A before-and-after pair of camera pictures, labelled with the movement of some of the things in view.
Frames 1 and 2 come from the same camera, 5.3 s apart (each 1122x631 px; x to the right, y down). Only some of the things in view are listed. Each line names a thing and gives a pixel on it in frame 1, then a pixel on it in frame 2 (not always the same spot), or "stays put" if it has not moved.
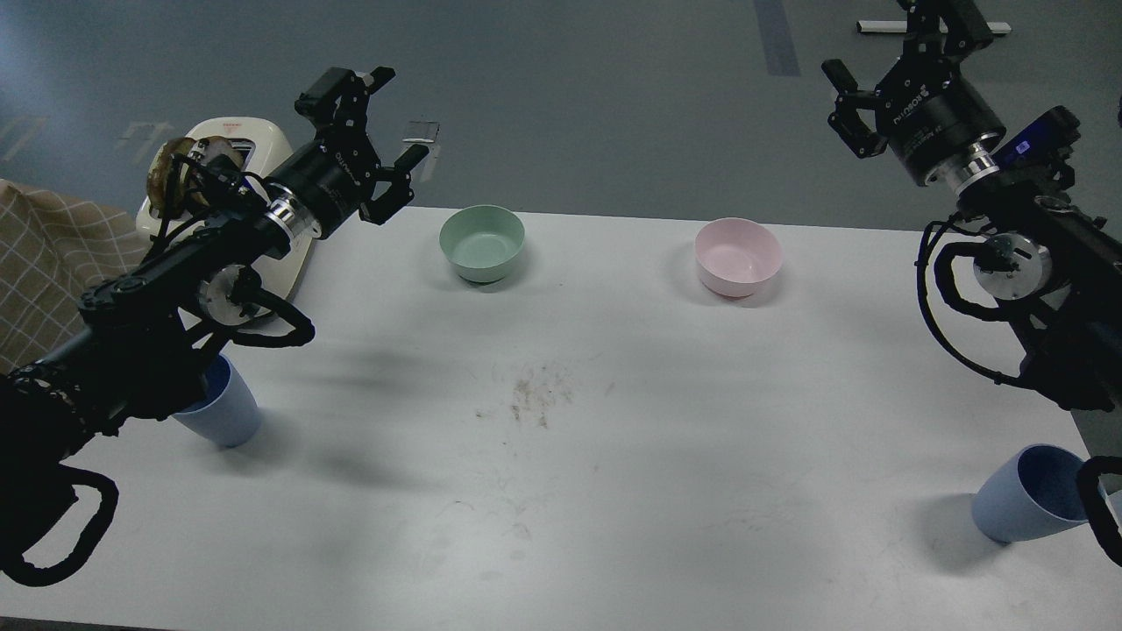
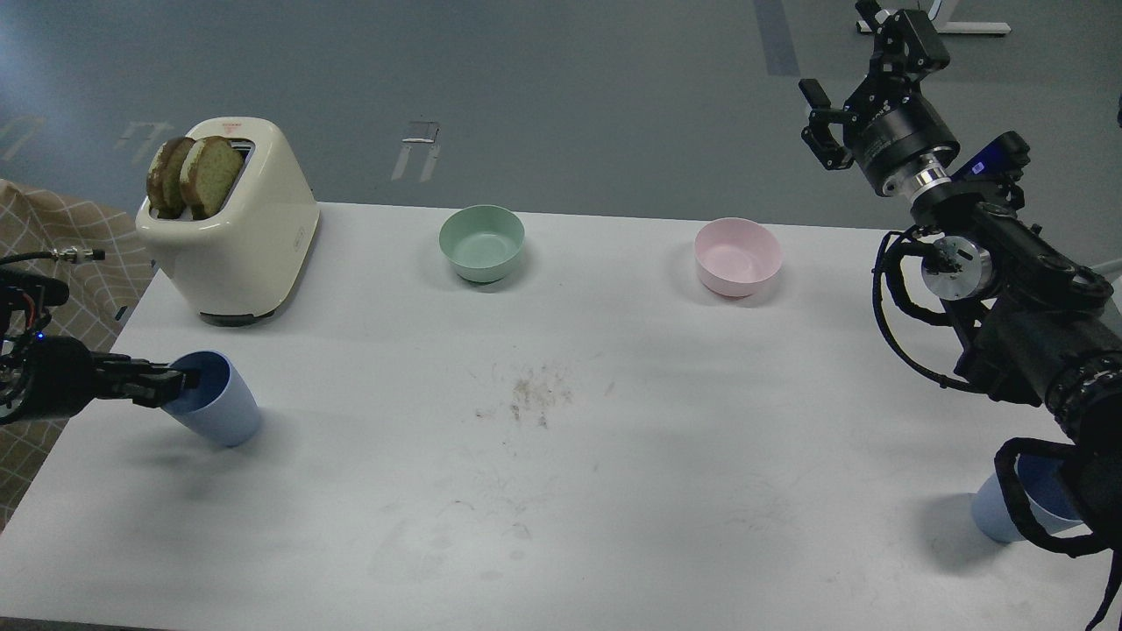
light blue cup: (229, 414) stays put
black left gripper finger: (395, 195) -> (117, 376)
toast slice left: (158, 180) stays put
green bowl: (481, 241) stays put
